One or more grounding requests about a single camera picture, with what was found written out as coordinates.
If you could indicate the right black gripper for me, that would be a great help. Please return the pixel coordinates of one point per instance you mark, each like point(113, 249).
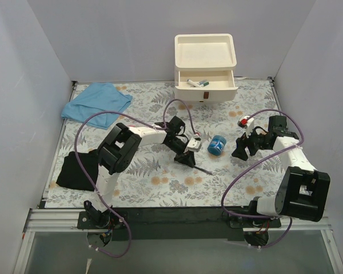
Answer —
point(249, 144)

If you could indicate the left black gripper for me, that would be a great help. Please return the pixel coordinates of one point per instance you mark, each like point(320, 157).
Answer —
point(186, 152)

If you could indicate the purple pen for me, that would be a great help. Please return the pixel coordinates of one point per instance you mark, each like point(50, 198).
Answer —
point(203, 170)

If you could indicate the white drawer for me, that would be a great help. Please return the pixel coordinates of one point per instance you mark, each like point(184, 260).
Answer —
point(221, 86)

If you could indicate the white marker blue cap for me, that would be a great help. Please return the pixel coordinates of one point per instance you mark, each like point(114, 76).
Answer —
point(190, 82)

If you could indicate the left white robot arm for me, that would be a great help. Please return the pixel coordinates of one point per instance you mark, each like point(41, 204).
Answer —
point(117, 150)

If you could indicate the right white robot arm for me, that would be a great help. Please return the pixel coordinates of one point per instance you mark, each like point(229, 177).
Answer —
point(303, 191)

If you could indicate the blue round jar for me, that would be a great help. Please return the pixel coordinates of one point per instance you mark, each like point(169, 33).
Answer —
point(217, 145)

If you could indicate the white three-drawer organizer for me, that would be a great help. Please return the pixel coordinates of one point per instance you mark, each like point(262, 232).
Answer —
point(204, 52)

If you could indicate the blue cloth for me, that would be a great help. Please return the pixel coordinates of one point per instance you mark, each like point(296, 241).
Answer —
point(95, 98)

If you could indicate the black cloth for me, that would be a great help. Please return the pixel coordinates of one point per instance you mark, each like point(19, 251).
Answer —
point(72, 176)

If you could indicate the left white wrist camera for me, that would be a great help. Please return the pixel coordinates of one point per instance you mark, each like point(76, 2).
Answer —
point(194, 144)

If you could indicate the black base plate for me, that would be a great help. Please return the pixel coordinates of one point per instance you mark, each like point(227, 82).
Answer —
point(180, 223)

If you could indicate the aluminium front rail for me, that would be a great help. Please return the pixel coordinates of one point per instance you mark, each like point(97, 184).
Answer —
point(173, 240)

